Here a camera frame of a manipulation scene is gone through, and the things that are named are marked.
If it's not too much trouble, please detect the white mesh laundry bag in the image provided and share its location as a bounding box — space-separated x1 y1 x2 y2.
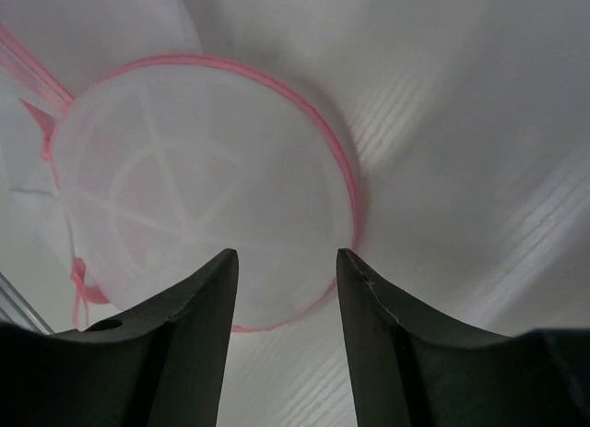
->
1 0 360 331

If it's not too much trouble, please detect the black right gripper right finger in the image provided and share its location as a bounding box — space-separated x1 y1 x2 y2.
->
336 249 589 426

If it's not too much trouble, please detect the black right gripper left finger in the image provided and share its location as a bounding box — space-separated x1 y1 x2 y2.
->
1 249 239 426

